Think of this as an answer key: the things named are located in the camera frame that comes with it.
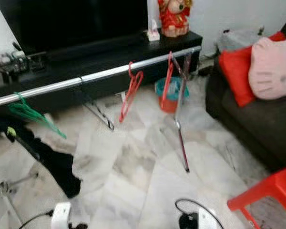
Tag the red robed figurine statue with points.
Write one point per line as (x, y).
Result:
(175, 18)

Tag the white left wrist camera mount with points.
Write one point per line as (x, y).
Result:
(61, 215)

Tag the green plastic hanger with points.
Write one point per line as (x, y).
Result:
(26, 112)

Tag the black plastic hanger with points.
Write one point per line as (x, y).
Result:
(105, 121)

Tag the white pink tissue box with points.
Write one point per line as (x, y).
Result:
(152, 33)

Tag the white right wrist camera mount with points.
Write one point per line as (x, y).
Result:
(206, 219)

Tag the black TV console cabinet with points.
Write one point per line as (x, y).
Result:
(105, 59)

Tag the black garment green logo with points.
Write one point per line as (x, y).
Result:
(55, 164)

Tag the red plastic hanger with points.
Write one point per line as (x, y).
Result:
(131, 90)
(170, 81)

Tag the grey fabric sofa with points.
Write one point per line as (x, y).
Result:
(248, 133)

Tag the black soundbar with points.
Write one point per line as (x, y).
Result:
(100, 46)

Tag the side table white lace cloth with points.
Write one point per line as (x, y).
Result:
(240, 39)

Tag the red bin teal bag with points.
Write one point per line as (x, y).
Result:
(168, 100)

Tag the green remote holder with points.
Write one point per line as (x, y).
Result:
(17, 58)

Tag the pink cat face pillow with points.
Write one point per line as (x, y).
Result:
(271, 69)

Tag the red pillow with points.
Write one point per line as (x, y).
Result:
(233, 74)

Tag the black flat screen television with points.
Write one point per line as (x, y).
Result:
(71, 21)

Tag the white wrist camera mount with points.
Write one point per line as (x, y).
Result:
(206, 219)
(61, 215)

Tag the black phone stand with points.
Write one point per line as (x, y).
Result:
(7, 74)

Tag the red plastic stool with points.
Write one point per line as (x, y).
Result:
(264, 183)

